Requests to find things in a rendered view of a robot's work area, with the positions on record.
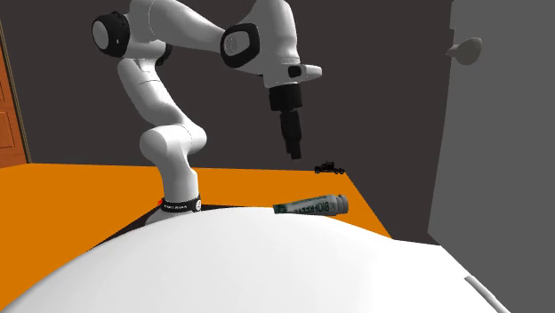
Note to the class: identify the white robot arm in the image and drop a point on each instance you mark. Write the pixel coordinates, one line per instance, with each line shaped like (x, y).
(173, 130)

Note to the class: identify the green and white tube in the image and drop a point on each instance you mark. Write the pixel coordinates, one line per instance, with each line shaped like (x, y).
(318, 205)

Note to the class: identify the grey door with knob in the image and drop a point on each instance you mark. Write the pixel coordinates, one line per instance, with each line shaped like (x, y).
(498, 151)

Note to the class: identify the white toilet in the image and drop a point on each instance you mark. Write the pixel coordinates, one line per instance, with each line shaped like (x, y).
(260, 264)

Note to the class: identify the brown wooden door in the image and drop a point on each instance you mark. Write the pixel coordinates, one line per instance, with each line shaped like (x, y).
(8, 121)

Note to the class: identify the black toy truck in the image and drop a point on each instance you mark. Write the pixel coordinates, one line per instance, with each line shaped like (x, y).
(328, 168)

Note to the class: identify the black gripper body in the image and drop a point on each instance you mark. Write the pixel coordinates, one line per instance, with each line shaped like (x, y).
(285, 98)

